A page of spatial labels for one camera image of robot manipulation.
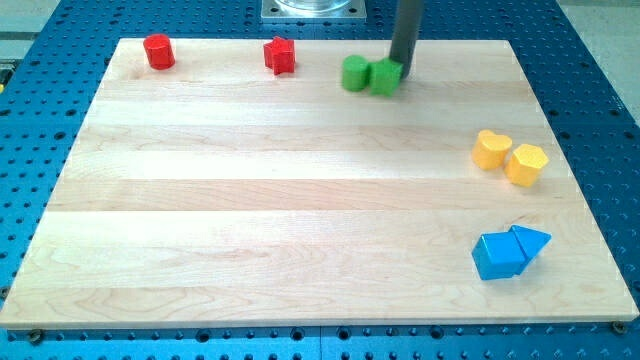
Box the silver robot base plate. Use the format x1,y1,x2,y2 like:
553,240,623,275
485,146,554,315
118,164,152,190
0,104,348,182
261,0,367,21

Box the red star block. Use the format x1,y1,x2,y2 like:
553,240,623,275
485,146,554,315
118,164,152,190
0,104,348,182
263,36,296,75

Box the yellow heart block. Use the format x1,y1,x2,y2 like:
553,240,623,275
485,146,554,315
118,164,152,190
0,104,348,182
471,129,513,170

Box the green cylinder block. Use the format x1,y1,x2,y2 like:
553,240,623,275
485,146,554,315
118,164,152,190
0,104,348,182
341,55,369,92

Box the wooden board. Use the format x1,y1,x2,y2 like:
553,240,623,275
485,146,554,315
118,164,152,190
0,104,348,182
1,38,638,330

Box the blue cube block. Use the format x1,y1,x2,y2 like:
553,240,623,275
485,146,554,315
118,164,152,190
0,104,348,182
471,232,526,281

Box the red cylinder block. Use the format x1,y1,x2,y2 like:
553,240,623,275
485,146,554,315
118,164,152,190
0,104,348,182
143,34,175,70

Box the blue triangle block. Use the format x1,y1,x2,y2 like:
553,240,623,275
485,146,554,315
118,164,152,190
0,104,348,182
509,225,552,275

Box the green cube block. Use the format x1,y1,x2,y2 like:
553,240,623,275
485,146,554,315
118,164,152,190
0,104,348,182
369,58,403,97

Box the yellow hexagon block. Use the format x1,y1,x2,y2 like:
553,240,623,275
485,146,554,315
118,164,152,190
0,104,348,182
504,144,549,187

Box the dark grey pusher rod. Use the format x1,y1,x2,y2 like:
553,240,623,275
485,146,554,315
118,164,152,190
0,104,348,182
389,0,424,78

